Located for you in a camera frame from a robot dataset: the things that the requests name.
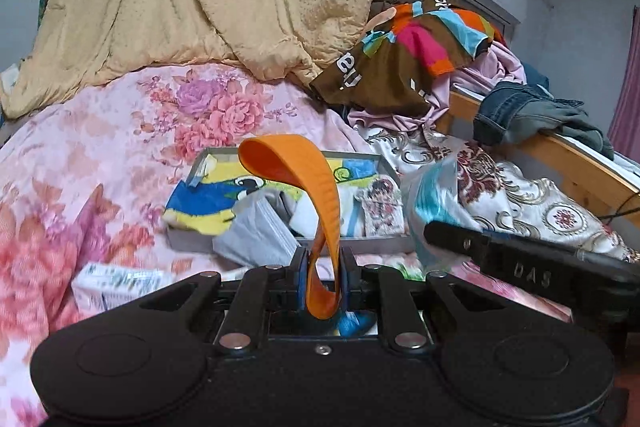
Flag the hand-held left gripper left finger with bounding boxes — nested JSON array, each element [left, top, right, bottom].
[[137, 247, 313, 355]]

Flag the small white milk carton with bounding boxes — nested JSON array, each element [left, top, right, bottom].
[[71, 261, 177, 314]]

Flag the black cable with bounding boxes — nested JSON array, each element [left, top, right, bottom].
[[597, 194, 640, 224]]

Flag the blue jeans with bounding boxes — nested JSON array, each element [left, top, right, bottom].
[[472, 82, 617, 161]]

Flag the pink curtain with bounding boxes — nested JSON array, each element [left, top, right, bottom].
[[606, 4, 640, 164]]

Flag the blue garment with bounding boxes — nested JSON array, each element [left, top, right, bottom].
[[524, 71, 552, 91]]

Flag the cartoon printed pouch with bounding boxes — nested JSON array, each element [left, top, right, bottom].
[[356, 176, 407, 239]]

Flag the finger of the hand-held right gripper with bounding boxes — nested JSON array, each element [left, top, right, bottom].
[[424, 221, 506, 269]]

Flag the orange silicone strap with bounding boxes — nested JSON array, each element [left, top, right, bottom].
[[237, 133, 346, 320]]

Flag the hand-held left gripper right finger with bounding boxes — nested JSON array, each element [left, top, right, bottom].
[[337, 247, 506, 355]]

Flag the grey plastic packet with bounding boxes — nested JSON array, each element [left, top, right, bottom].
[[211, 191, 302, 269]]

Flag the pink floral bedsheet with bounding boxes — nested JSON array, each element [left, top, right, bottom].
[[0, 64, 572, 427]]

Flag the shallow grey box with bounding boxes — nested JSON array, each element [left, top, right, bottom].
[[166, 147, 417, 254]]

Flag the wooden bed frame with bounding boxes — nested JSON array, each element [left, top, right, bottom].
[[435, 89, 640, 229]]

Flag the clear plastic bag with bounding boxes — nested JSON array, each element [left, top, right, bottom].
[[404, 156, 482, 269]]

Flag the brown multicoloured printed cloth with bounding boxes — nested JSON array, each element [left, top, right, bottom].
[[310, 0, 509, 118]]

